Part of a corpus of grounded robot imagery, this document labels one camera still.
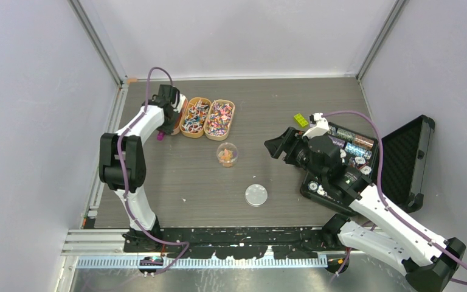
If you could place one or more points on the black poker chip case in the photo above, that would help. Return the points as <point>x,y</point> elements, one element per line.
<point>402,165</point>

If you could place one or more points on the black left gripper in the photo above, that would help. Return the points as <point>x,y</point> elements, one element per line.
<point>168,129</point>

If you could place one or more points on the yellow tray with ball lollipops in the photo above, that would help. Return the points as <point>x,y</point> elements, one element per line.
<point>194,117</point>

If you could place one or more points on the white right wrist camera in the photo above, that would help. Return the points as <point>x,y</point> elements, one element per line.
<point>319,126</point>

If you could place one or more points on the pink oval candy tray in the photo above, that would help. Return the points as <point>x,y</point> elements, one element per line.
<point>178,123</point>

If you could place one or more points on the clear plastic jar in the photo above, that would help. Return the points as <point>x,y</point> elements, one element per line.
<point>227,154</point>

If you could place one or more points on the magenta plastic scoop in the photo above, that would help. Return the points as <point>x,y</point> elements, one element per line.
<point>160,136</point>

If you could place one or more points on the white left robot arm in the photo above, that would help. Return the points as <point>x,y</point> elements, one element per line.
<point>122,165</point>

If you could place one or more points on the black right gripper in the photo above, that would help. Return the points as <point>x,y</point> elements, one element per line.
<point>288,142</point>

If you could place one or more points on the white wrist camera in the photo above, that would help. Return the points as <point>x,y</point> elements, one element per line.
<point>319,126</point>
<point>181,103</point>

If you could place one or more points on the clear round jar lid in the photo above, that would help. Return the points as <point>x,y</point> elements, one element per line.
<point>256,195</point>

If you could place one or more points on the yellow-green toy brick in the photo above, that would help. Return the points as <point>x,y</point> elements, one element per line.
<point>301,120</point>

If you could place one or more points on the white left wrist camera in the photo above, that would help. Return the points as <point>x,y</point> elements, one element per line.
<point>181,103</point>

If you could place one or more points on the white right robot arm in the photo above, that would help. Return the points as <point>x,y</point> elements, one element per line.
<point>427,260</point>

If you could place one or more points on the tan tray with swirl lollipops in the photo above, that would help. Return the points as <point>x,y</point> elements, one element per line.
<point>219,120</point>

